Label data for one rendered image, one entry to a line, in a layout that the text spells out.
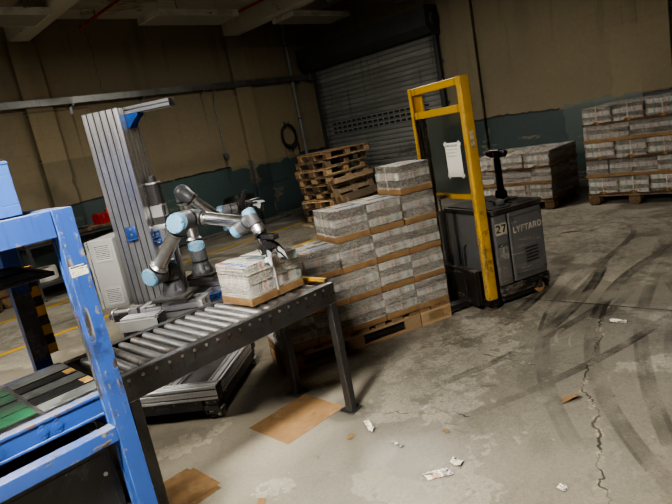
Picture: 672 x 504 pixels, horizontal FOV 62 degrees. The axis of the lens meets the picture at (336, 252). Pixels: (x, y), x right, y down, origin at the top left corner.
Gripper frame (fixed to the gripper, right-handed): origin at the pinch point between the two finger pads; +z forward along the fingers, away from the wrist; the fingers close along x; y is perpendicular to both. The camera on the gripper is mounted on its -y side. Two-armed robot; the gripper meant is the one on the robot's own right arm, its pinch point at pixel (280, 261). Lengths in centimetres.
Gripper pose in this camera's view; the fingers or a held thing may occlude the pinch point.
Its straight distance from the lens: 304.7
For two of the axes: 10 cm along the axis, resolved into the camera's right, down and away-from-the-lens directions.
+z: 5.1, 8.4, -1.8
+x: -6.9, 2.8, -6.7
